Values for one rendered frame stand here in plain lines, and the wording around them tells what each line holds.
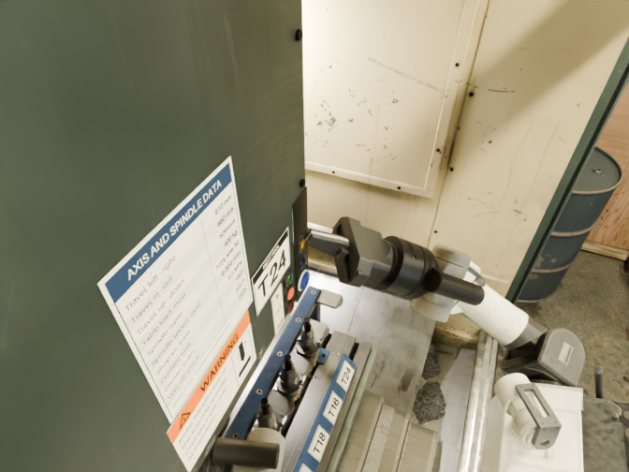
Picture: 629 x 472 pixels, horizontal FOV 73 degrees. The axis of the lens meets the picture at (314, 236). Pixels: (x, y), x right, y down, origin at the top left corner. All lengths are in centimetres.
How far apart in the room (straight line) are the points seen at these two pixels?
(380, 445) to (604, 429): 76
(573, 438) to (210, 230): 79
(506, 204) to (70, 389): 123
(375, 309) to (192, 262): 138
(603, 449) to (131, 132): 90
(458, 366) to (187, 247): 156
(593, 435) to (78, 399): 86
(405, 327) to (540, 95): 93
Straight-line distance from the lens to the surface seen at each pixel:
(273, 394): 107
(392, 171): 136
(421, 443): 161
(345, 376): 141
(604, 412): 101
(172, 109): 32
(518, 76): 119
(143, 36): 29
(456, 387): 178
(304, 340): 108
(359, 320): 170
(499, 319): 104
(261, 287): 53
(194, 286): 39
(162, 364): 40
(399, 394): 166
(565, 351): 109
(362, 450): 152
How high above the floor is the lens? 217
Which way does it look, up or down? 43 degrees down
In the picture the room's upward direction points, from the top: straight up
